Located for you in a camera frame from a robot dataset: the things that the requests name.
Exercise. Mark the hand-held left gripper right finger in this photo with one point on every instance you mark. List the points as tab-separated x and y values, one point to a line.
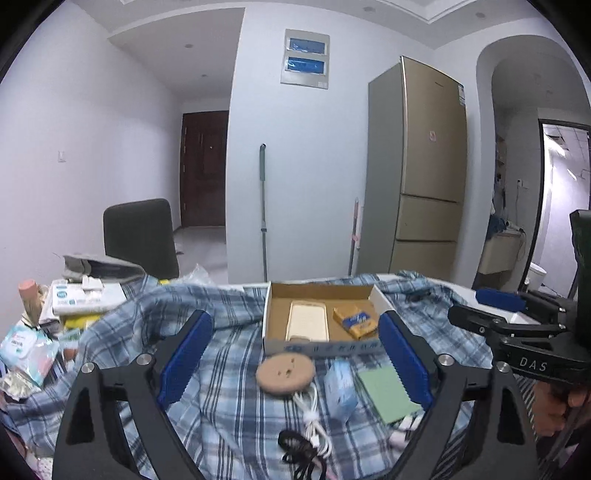
406	360

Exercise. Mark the shallow cardboard box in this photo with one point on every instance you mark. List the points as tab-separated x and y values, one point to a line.
318	291

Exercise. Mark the wet wipes packet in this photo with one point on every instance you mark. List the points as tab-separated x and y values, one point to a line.
25	350

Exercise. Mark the gold refrigerator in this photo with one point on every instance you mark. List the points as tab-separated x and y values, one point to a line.
415	184

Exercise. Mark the pink white small object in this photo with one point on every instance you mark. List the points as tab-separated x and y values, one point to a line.
406	427

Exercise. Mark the dark brown door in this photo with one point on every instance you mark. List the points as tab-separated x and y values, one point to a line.
203	170

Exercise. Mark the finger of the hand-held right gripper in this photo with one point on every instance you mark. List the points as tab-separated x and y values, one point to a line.
480	321
501	300

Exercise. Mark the green notepad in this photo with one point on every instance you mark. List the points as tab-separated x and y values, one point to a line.
385	397

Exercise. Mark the wooden vanity cabinet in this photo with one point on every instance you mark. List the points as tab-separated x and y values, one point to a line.
498	254

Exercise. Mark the dark grey chair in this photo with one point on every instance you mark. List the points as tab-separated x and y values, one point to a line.
138	235

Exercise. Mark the silver foil packet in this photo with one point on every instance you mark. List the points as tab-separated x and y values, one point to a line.
16	385

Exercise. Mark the blue hanging cloth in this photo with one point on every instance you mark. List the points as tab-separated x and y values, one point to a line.
497	224

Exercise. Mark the blue plaid cloth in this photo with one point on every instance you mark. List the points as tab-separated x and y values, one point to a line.
231	415

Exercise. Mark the pink cylinder container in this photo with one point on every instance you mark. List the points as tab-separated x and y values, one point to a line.
30	300

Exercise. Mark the person's right hand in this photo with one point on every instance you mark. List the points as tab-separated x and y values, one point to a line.
554	410

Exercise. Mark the blue tissue packet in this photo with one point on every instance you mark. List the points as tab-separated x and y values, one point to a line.
340	387

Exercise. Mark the grey electrical panel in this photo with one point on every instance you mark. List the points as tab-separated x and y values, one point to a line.
305	57

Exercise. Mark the round wooden disc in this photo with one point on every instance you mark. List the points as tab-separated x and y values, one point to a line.
285	374

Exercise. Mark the white toilet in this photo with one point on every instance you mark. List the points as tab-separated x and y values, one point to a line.
535	274

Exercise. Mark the clear plastic bag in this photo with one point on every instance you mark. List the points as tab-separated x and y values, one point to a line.
198	276

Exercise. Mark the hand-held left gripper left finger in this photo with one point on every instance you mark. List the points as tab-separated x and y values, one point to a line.
184	355

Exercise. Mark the yellow blue small pack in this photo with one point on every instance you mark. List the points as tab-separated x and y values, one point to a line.
356	323

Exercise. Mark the white light switch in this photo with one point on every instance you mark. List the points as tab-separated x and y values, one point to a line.
62	156

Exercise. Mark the yellow flat item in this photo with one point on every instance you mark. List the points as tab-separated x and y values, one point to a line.
83	321

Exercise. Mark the white blue printed box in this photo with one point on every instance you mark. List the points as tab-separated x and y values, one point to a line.
74	300

